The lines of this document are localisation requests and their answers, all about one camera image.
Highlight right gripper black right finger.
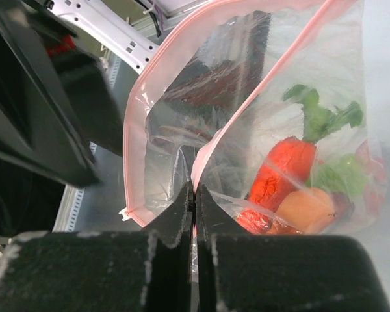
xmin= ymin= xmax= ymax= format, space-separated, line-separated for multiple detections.
xmin=195 ymin=185 xmax=390 ymax=311

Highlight clear zip top bag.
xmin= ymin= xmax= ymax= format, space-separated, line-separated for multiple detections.
xmin=120 ymin=1 xmax=387 ymax=233

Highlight red toy carrot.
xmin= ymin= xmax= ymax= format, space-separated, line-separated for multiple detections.
xmin=247 ymin=84 xmax=363 ymax=212

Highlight small orange toy fruit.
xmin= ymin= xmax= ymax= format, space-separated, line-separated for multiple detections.
xmin=276 ymin=188 xmax=335 ymax=234

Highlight white slotted cable duct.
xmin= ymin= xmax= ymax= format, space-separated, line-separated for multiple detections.
xmin=51 ymin=55 xmax=124 ymax=232

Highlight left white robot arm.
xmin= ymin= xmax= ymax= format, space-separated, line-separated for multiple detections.
xmin=0 ymin=1 xmax=157 ymax=187

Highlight green toy grapes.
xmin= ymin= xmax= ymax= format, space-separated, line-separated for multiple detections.
xmin=305 ymin=153 xmax=369 ymax=199

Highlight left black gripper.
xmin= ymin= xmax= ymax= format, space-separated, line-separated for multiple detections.
xmin=0 ymin=0 xmax=124 ymax=189

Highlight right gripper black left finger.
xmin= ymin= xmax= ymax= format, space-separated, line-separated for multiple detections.
xmin=0 ymin=183 xmax=194 ymax=311

